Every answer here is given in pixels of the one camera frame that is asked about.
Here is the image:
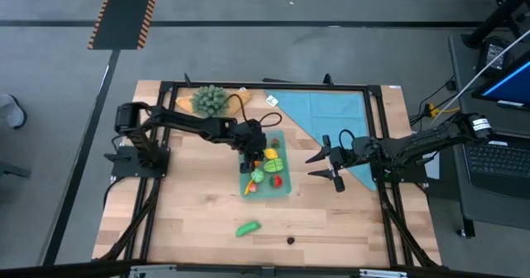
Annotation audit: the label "white cable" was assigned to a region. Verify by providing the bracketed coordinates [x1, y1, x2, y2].
[436, 29, 530, 118]

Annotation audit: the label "black aluminium table frame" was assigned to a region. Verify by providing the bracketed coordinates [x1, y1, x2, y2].
[93, 73, 442, 271]

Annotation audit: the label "black mat with hazard stripes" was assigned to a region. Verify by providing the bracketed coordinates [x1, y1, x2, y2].
[87, 0, 161, 50]

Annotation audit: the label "black laptop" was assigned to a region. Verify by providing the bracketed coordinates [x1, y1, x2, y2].
[460, 138, 530, 201]

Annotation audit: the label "potted green plant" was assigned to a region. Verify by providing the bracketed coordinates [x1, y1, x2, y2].
[190, 84, 231, 118]

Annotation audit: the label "grey side table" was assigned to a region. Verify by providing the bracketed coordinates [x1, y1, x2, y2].
[426, 33, 530, 240]

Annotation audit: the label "blue cloth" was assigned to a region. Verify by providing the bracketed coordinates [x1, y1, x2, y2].
[264, 89, 378, 193]

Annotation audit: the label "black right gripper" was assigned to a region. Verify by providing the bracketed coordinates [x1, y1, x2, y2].
[305, 135, 380, 194]

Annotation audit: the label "black power adapter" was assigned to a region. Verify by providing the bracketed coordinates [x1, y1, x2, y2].
[475, 36, 513, 79]

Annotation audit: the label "tablet with blue screen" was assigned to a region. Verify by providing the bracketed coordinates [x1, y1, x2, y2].
[471, 58, 530, 112]

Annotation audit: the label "person's foot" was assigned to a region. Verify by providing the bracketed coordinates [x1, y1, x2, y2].
[0, 93, 28, 130]

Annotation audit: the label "black stand legs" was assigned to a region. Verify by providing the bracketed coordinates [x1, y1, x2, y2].
[461, 0, 530, 50]

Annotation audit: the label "yellow cable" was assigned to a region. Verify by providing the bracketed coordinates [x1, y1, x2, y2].
[426, 103, 461, 117]

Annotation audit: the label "light green toy starfruit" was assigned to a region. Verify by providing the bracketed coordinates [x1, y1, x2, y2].
[263, 158, 286, 174]

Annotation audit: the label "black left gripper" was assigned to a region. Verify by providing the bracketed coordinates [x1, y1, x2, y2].
[231, 119, 268, 175]

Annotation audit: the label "teal translucent plastic container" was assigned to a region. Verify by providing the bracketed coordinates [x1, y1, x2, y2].
[238, 129, 292, 199]

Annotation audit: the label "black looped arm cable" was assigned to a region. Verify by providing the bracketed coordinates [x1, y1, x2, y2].
[338, 128, 357, 151]
[258, 112, 284, 129]
[225, 93, 249, 124]

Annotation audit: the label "green toy pea pod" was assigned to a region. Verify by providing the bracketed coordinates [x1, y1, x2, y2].
[235, 220, 263, 238]

